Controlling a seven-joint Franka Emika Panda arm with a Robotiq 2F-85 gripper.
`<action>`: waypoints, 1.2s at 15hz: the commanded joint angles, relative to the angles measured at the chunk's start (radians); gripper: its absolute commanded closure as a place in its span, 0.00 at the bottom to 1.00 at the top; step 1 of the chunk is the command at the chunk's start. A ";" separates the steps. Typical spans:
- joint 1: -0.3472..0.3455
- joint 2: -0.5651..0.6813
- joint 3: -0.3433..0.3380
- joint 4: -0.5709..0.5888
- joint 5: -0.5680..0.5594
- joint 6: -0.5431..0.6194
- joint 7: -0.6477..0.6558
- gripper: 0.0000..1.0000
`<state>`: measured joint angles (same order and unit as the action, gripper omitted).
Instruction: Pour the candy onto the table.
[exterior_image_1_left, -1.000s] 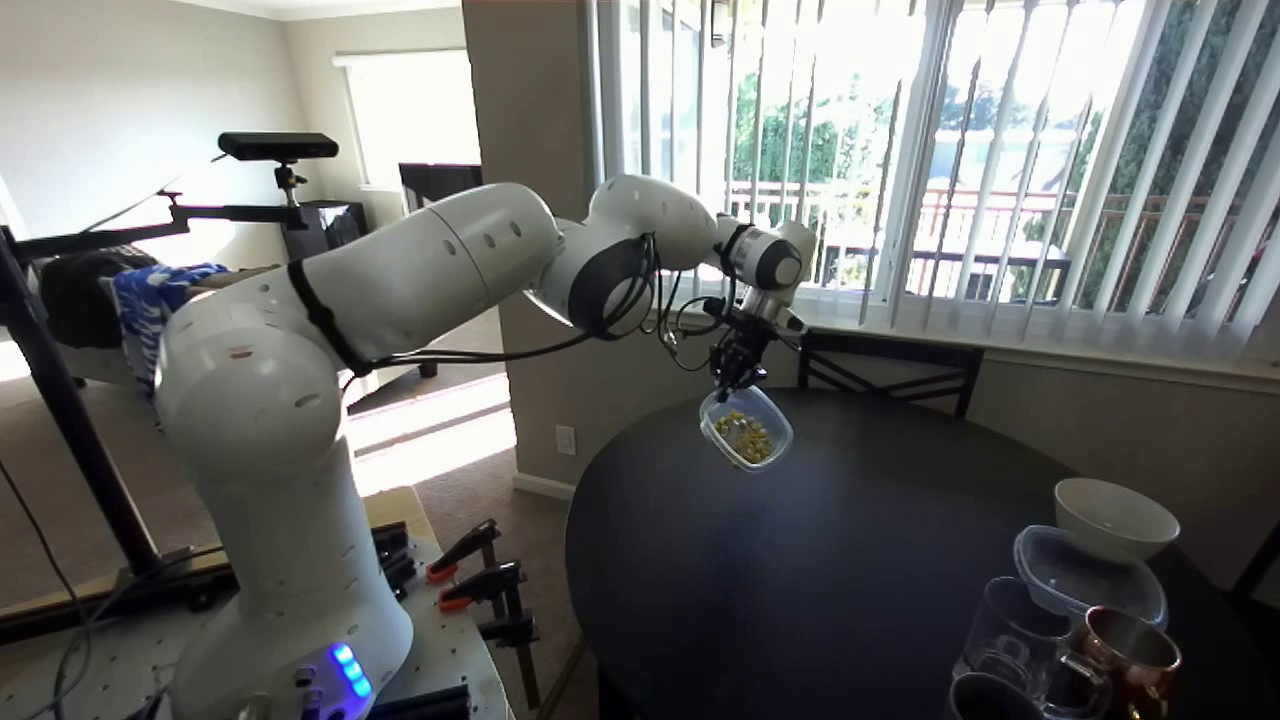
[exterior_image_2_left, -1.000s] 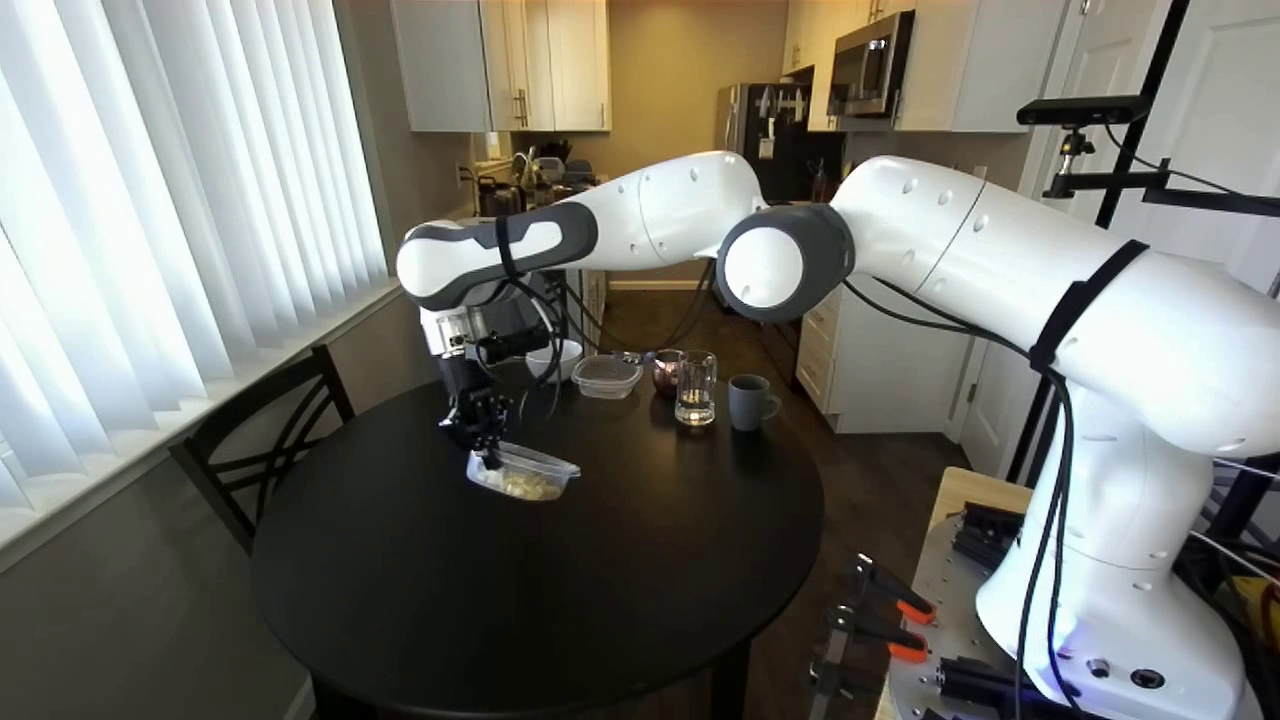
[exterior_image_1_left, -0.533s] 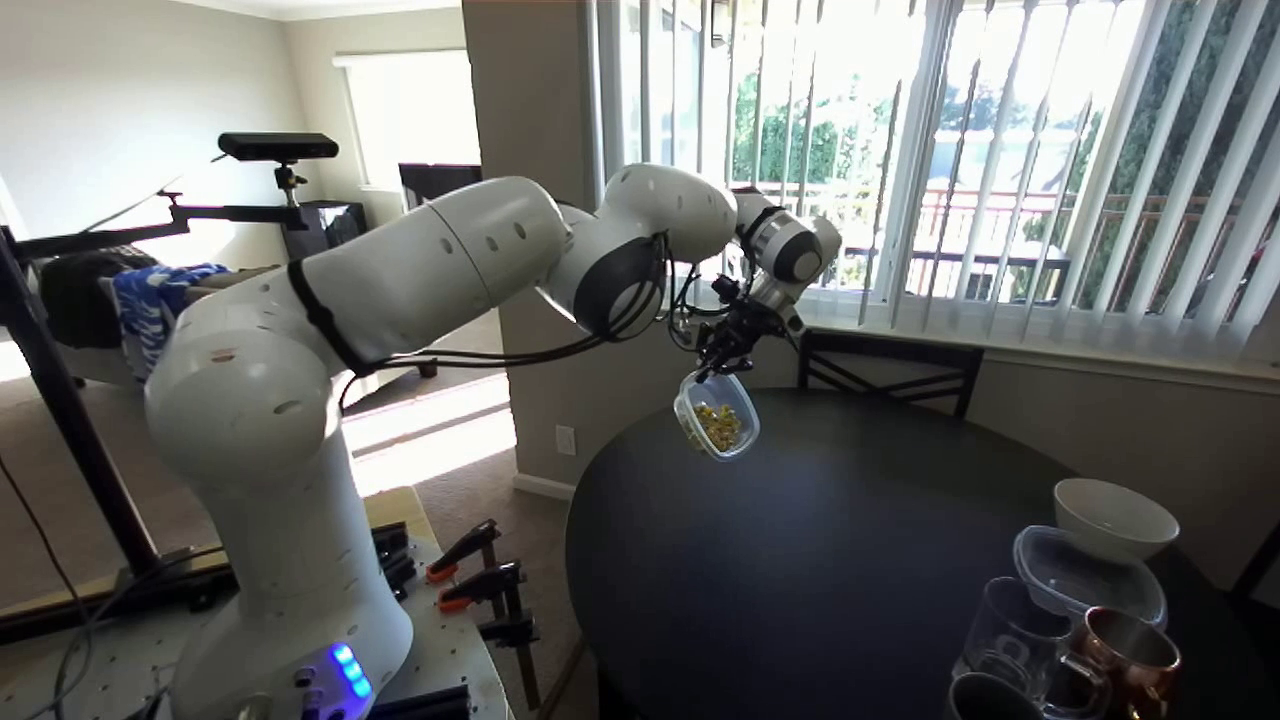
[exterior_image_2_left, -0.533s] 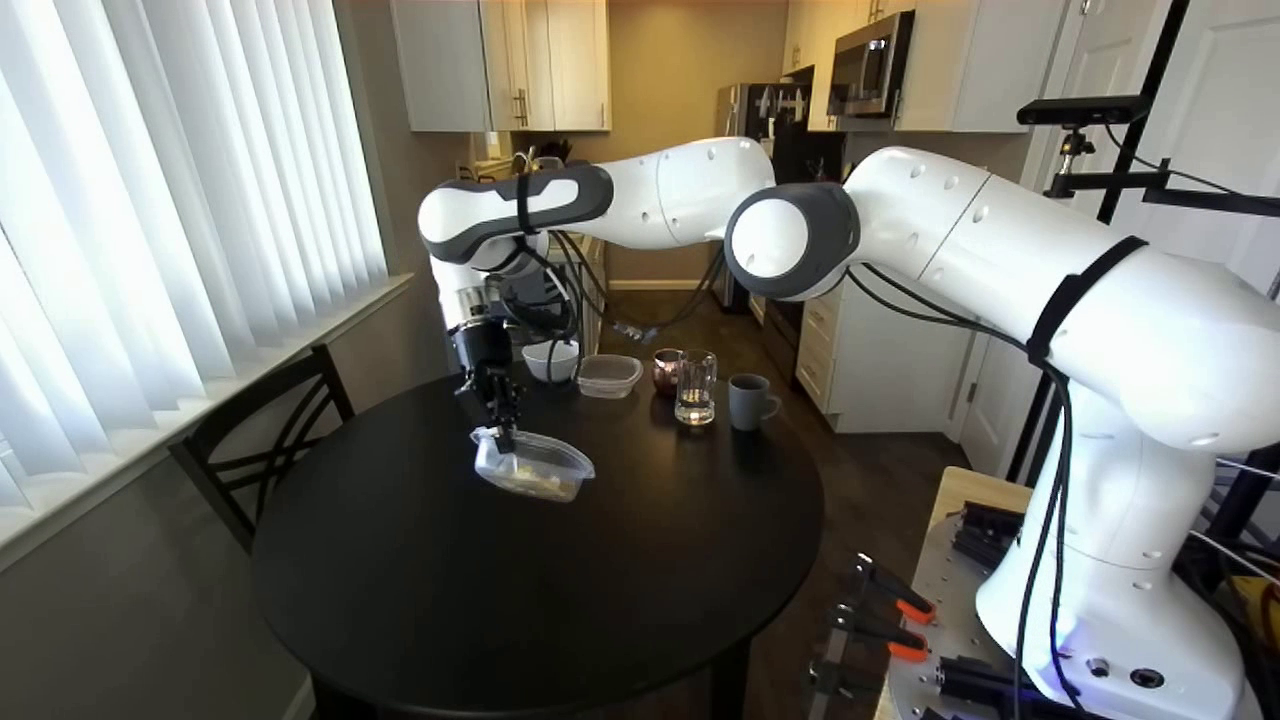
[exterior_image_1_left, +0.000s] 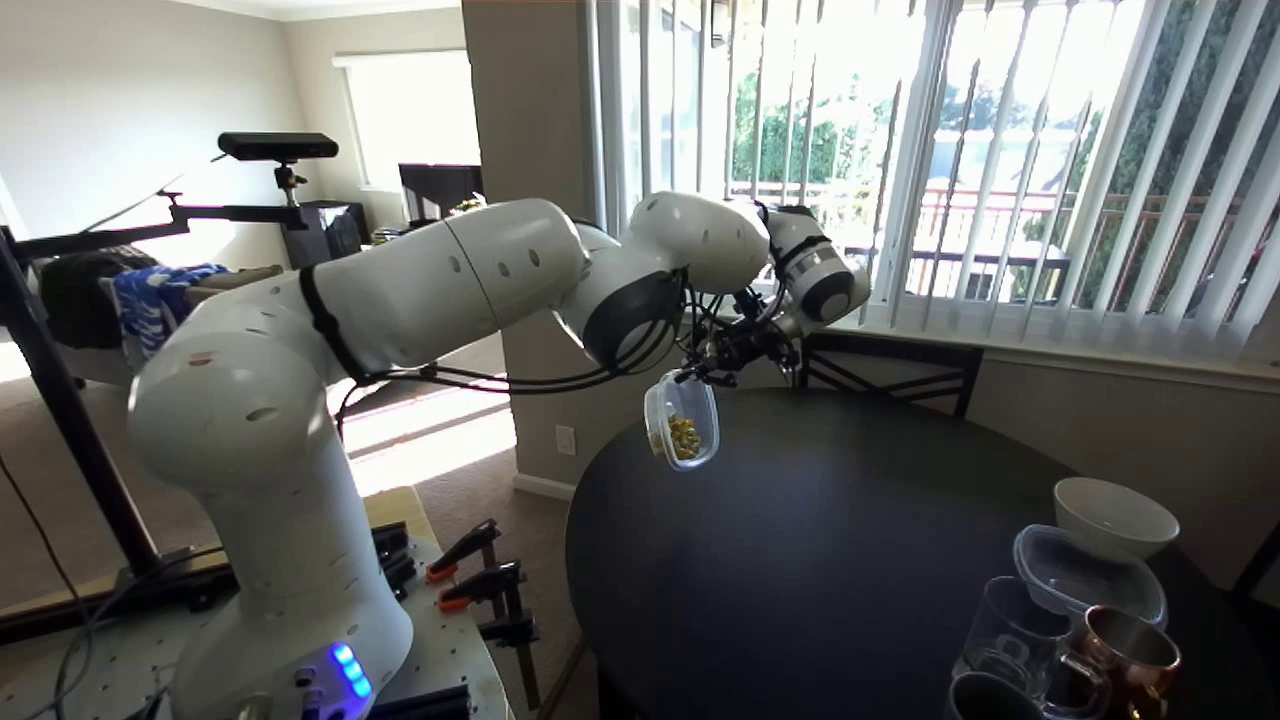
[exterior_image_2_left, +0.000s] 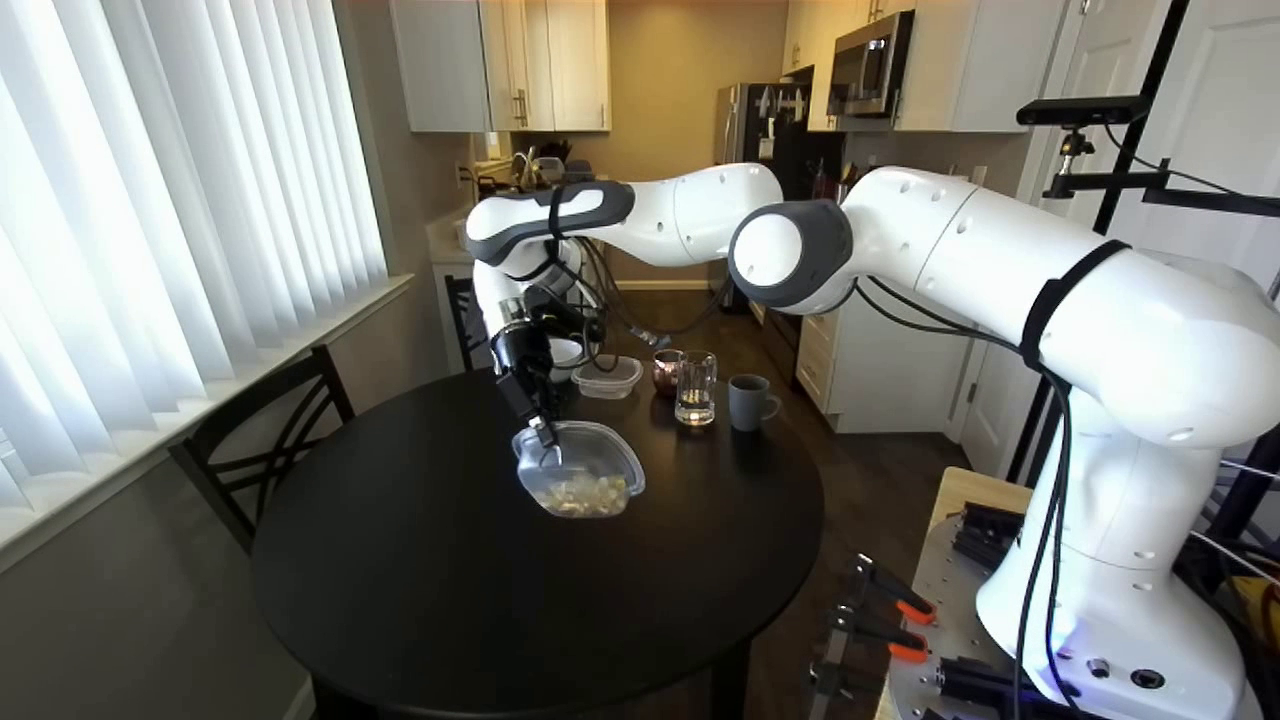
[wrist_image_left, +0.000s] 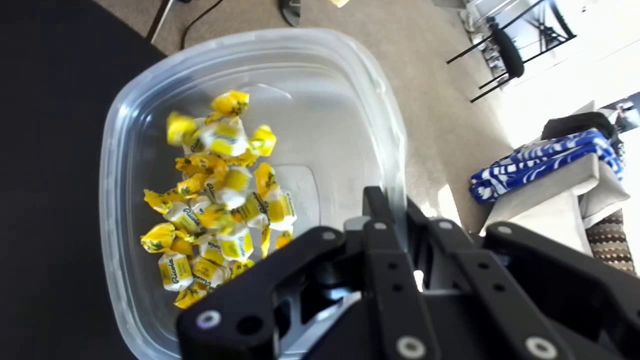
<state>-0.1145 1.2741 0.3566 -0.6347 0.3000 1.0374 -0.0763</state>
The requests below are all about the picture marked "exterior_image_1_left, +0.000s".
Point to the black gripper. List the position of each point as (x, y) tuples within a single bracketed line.
[(744, 337)]

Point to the yellow candies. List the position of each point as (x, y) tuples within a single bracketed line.
[(686, 436)]

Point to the clear plastic container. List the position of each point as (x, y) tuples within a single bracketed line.
[(657, 423)]

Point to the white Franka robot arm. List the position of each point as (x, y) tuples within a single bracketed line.
[(441, 283)]

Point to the black metal chair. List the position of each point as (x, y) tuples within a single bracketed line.
[(884, 364)]

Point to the dark wooden furniture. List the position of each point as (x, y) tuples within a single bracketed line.
[(441, 188)]

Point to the black clamp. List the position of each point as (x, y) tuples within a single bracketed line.
[(394, 557)]

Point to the white vertical window blinds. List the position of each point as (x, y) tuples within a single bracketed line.
[(1013, 146)]

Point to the crumpled clear plastic bag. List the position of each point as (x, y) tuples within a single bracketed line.
[(1003, 624)]

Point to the white ceramic bowl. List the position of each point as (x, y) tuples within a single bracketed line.
[(1113, 512)]

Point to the copper metal mug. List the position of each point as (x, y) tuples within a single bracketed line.
[(1124, 654)]

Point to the blue patterned cloth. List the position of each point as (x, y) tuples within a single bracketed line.
[(160, 302)]

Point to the black metal stand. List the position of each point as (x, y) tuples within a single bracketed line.
[(67, 413)]

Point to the white robot mounting table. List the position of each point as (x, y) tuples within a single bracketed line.
[(82, 673)]

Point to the white wall outlet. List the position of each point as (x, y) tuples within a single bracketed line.
[(566, 441)]

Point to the black bar camera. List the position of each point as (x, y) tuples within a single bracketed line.
[(279, 146)]

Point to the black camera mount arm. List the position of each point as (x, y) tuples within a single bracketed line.
[(243, 211)]

